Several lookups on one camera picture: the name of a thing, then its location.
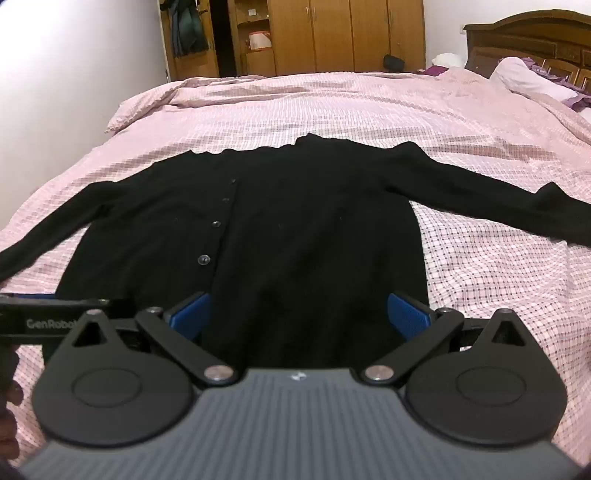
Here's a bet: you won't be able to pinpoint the wooden headboard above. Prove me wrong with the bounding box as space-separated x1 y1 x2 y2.
463 9 591 90

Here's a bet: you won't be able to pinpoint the pink checked duvet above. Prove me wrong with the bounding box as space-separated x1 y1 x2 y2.
0 67 591 462

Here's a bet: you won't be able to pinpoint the hanging dark clothes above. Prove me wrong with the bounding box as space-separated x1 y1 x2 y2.
167 0 209 58

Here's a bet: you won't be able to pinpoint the wooden wardrobe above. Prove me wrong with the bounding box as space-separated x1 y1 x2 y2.
268 0 426 75

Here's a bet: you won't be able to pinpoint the person's left hand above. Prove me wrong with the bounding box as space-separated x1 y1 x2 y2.
0 387 25 462

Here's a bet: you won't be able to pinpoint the black cardigan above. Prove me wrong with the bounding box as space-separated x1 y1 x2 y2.
0 133 591 370

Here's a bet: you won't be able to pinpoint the pale pink pillow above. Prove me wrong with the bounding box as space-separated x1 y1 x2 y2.
488 56 579 103

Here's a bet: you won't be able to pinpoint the wooden door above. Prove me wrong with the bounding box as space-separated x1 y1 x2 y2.
159 0 221 83

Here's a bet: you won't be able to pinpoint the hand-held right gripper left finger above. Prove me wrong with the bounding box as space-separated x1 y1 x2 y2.
60 292 241 387

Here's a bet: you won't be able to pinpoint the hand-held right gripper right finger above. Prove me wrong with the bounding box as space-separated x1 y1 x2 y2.
360 292 536 387

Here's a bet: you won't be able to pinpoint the wooden shelf unit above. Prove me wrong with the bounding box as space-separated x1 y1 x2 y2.
228 0 278 77

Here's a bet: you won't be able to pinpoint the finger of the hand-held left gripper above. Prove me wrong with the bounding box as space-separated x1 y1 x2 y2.
0 293 138 317

